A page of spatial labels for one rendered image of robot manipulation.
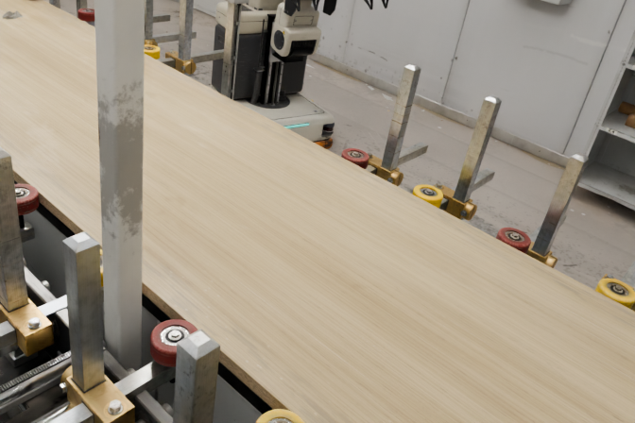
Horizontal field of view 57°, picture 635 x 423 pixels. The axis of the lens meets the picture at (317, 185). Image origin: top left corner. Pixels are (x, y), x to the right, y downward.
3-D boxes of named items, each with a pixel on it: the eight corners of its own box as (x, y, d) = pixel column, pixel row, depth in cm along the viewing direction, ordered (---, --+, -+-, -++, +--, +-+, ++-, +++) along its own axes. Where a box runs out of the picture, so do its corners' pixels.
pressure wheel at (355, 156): (363, 195, 171) (370, 160, 165) (335, 192, 170) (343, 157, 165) (361, 181, 178) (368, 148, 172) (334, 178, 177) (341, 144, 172)
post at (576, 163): (513, 299, 166) (575, 149, 143) (524, 306, 164) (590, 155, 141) (508, 305, 164) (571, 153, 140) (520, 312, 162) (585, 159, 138)
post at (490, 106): (443, 242, 176) (490, 93, 153) (453, 247, 174) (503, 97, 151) (437, 246, 174) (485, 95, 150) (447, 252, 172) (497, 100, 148)
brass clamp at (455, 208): (435, 195, 175) (439, 181, 172) (474, 216, 168) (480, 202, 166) (424, 202, 171) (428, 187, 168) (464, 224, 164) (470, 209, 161)
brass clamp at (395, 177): (368, 166, 189) (370, 152, 186) (402, 184, 182) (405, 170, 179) (356, 171, 184) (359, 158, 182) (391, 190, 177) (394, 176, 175)
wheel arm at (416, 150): (418, 151, 204) (420, 140, 202) (426, 155, 203) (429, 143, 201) (340, 187, 174) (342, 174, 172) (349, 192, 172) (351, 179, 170)
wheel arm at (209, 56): (228, 57, 255) (229, 46, 253) (232, 59, 253) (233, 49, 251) (142, 71, 225) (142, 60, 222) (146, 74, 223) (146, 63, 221)
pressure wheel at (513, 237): (516, 285, 144) (531, 247, 139) (483, 275, 146) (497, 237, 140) (517, 268, 151) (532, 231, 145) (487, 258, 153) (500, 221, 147)
